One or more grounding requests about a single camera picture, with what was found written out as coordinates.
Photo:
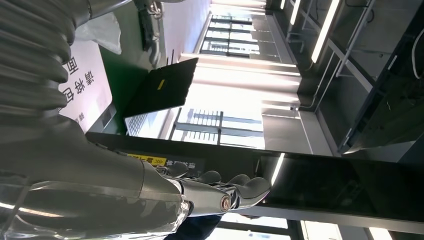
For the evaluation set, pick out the white blue weighing platform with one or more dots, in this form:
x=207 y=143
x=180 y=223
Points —
x=89 y=89

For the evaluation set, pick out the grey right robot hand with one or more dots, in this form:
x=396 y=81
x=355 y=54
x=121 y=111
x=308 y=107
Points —
x=82 y=185

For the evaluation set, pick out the short ceiling light strip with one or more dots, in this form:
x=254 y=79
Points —
x=294 y=11

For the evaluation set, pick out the long ceiling light strip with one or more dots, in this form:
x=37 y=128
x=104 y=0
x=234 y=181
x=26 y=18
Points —
x=324 y=31

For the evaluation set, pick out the yellow warning label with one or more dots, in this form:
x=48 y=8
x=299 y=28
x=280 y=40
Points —
x=145 y=160

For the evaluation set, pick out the black scanner column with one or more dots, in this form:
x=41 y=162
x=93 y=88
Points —
x=314 y=185

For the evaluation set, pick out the black silver laptop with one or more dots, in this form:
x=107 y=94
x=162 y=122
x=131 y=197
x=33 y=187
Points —
x=159 y=89

